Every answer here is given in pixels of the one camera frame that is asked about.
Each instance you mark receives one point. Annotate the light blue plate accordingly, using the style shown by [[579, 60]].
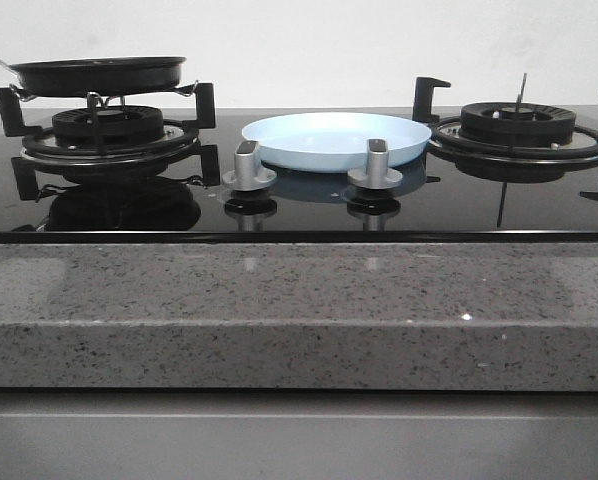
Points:
[[334, 142]]

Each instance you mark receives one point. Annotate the black frying pan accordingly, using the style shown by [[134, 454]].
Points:
[[104, 76]]

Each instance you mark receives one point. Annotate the silver left stove knob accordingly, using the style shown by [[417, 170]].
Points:
[[248, 174]]

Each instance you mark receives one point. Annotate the silver stove knob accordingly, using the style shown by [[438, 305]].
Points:
[[248, 174], [376, 175]]

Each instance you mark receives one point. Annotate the black glass cooktop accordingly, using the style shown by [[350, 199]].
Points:
[[442, 199]]

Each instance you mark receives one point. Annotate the silver right stove knob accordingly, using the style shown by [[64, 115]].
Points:
[[376, 175]]

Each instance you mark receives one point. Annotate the grey speckled stone countertop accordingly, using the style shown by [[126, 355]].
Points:
[[476, 316]]

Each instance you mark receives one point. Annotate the black left burner head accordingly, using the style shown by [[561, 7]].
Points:
[[119, 126]]

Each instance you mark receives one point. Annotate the black burner head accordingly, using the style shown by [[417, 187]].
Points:
[[119, 126], [525, 119]]

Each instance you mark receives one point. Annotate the black right burner head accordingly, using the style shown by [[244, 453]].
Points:
[[525, 119]]

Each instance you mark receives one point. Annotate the black left burner grate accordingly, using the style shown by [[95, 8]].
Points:
[[41, 152]]

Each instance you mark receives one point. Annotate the black burner grate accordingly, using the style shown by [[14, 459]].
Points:
[[449, 139], [41, 152]]

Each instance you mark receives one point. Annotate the black right burner grate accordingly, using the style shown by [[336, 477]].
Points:
[[449, 139]]

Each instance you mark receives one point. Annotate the grey cabinet front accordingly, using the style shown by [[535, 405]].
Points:
[[136, 434]]

